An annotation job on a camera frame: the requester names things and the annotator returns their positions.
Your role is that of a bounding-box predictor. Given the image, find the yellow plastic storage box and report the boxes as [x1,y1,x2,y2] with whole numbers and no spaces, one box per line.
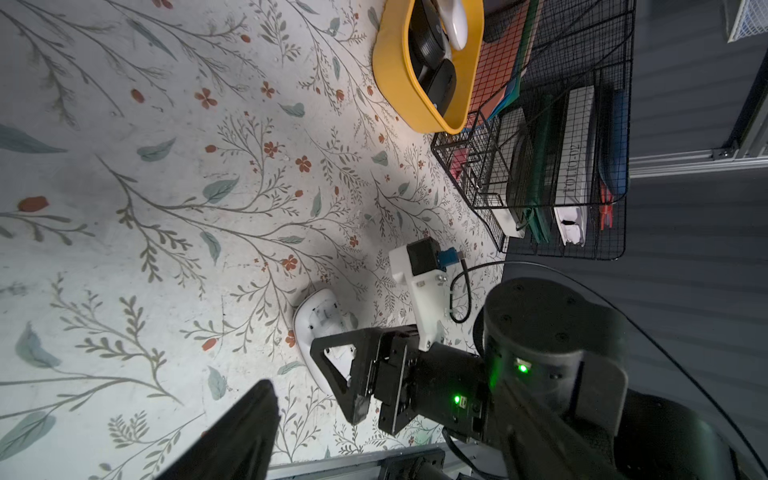
[372,0,484,135]

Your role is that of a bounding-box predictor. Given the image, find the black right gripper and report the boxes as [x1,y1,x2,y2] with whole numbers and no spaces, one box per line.
[310,328,490,441]

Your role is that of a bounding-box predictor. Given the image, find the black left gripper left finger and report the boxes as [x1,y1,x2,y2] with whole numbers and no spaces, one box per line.
[159,379,279,480]

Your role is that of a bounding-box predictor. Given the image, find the white mesh wall basket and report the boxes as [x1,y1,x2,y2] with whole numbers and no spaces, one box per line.
[723,0,768,43]

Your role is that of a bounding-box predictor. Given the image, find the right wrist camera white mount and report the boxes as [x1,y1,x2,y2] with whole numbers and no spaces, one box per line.
[389,237,461,352]

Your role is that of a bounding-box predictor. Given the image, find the black wire desk organizer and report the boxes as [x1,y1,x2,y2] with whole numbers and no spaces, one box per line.
[432,1,635,261]

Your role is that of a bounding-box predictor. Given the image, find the blue glasses case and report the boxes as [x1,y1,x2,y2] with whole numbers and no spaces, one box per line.
[598,88,629,199]

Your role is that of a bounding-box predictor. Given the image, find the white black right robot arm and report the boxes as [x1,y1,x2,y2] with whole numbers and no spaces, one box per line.
[310,277,749,479]

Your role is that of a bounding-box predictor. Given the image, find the black mouse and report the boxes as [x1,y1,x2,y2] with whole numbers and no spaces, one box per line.
[419,59,456,115]
[408,1,446,70]

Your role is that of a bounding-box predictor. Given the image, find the colourful folders in organizer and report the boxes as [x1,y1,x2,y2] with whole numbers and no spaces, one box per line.
[470,0,544,124]

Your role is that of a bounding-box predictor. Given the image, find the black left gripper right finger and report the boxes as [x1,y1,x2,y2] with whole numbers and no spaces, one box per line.
[492,379,623,479]

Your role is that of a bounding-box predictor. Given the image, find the white mouse blue accent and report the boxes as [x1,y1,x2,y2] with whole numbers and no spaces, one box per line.
[437,0,468,51]

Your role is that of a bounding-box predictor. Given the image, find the floral table mat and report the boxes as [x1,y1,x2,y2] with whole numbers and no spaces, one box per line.
[1,1,497,479]

